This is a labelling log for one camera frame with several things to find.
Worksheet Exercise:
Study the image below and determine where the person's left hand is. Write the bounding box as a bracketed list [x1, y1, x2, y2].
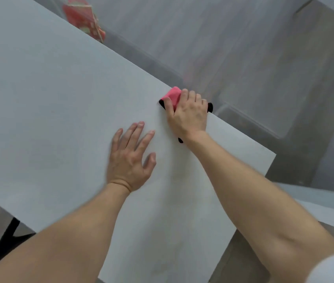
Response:
[106, 121, 157, 193]

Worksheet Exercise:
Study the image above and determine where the person's right hand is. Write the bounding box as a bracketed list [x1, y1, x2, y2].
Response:
[163, 88, 209, 141]

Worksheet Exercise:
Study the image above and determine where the pink cloth with black trim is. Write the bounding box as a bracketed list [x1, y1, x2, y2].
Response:
[159, 86, 214, 144]

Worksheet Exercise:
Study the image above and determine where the person's right forearm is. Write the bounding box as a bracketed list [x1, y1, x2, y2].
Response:
[185, 130, 334, 283]

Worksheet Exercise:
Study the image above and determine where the person's left forearm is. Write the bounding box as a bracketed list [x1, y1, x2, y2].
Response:
[0, 182, 131, 283]

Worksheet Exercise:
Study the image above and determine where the red patterned paper packet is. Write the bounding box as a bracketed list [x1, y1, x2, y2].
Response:
[62, 0, 106, 43]

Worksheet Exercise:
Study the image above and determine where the white shirt sleeve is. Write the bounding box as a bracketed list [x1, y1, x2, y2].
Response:
[305, 252, 334, 283]

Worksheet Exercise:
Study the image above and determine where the black metal table frame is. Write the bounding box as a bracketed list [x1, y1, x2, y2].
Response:
[0, 197, 35, 279]

